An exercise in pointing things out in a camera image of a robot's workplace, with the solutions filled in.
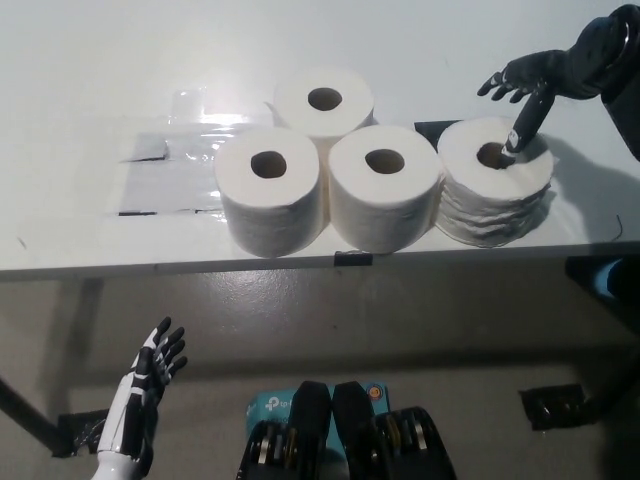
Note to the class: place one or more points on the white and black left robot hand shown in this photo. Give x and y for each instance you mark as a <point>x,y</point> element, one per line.
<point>135,400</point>

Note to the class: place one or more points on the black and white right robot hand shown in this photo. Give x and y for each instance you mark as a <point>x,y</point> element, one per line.
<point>532,70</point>

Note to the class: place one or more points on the wrinkled white toilet paper roll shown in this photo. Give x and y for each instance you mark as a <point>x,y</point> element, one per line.
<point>492,200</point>

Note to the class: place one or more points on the smooth white toilet paper roll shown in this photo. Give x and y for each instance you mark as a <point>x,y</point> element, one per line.
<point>270,215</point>
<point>305,117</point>
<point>382,210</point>

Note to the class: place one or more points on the black floor tape patch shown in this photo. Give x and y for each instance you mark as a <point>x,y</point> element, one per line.
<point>550,407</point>
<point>77,430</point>

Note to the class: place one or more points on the black slanted table leg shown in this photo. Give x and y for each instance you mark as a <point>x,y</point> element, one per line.
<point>612,385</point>
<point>30,415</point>

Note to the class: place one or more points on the black tape patch on table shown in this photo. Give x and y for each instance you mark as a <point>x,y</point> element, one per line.
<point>432,127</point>

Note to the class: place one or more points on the teal tp-link cardboard box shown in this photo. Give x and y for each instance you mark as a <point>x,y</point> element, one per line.
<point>267,405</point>

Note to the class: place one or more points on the glossy grey clear tape patch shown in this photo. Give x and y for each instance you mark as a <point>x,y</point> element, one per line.
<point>170,185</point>

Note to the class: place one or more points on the small blue object under table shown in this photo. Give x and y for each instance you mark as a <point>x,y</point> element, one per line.
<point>606,284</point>

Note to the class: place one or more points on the small black tape strip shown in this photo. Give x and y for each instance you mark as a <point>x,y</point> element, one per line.
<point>354,259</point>

